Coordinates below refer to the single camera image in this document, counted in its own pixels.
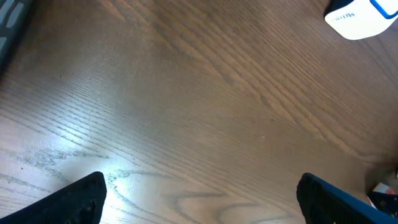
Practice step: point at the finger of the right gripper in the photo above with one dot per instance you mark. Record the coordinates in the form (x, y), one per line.
(386, 203)

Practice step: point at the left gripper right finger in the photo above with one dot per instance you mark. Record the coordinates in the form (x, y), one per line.
(321, 202)

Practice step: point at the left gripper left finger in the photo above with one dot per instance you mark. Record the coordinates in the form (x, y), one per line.
(80, 202)

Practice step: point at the small orange tissue pack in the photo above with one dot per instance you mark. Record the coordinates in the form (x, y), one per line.
(382, 188)

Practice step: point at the white barcode scanner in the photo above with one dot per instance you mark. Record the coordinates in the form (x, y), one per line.
(360, 19)

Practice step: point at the grey plastic mesh basket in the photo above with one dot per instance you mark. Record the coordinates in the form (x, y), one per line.
(12, 16)

